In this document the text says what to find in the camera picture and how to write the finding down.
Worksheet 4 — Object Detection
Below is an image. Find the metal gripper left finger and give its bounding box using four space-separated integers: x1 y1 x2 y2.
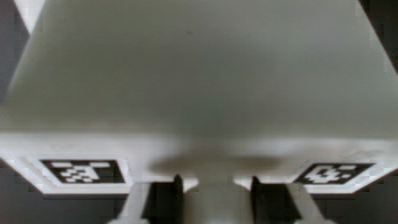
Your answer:
106 175 184 224

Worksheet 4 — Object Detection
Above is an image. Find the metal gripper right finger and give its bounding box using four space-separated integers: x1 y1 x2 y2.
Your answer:
250 177 323 224

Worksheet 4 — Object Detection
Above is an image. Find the white drawer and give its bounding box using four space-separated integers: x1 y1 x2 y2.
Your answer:
0 0 398 224

